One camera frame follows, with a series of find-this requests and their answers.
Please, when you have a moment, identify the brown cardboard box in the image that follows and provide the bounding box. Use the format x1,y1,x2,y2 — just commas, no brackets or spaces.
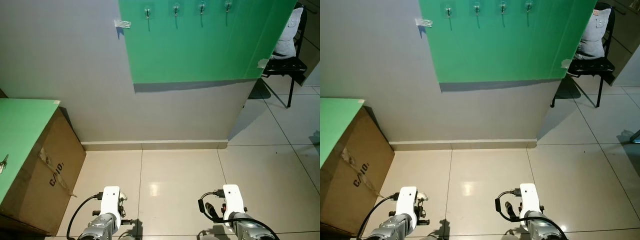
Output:
0,106,87,237
320,105,396,236

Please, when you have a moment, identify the green cover sheet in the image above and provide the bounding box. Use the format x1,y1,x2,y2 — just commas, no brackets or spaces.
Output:
0,98,61,206
320,98,365,168

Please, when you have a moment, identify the large green board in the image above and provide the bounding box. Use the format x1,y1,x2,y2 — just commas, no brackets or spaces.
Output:
118,0,299,85
418,0,599,85

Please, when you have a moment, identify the black metal chair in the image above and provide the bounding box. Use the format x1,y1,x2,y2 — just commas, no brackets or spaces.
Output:
551,2,617,109
260,2,321,109

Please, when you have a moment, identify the grey pillow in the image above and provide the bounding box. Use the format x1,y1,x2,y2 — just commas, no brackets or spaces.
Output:
575,7,608,60
272,7,305,60

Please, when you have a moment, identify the dark brown cabinet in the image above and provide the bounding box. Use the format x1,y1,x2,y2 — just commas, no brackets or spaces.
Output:
299,0,321,71
609,0,640,87

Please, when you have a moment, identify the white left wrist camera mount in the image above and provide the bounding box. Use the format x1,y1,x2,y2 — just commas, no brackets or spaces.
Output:
398,186,420,221
99,185,122,221

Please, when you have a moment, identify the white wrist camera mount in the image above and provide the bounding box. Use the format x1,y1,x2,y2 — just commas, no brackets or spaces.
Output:
518,183,543,221
398,186,420,221
221,184,247,221
99,185,122,221

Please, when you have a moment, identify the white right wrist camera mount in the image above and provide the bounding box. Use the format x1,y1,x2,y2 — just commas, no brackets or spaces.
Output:
518,183,543,221
221,184,247,221

